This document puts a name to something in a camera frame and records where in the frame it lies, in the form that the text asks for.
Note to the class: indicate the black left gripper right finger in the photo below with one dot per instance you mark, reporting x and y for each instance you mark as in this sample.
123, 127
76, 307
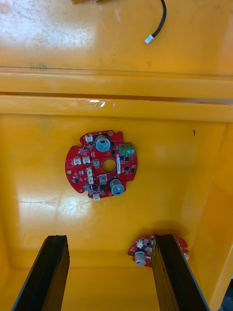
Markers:
174, 279

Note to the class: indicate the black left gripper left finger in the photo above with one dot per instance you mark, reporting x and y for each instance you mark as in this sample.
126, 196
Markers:
46, 279

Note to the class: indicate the round red circuit board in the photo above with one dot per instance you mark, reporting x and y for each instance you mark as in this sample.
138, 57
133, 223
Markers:
140, 258
82, 170

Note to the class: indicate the yellow-orange plastic bin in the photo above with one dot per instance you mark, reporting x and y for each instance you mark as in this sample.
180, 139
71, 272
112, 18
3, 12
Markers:
170, 194
97, 48

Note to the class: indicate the blue label metal solenoid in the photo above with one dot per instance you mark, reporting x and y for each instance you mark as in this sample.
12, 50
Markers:
149, 39

